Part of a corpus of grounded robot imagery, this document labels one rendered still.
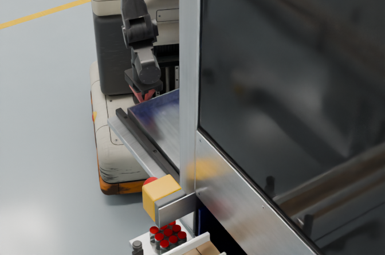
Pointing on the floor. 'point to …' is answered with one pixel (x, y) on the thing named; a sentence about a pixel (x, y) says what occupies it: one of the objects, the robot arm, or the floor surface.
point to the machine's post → (189, 82)
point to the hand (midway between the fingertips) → (144, 102)
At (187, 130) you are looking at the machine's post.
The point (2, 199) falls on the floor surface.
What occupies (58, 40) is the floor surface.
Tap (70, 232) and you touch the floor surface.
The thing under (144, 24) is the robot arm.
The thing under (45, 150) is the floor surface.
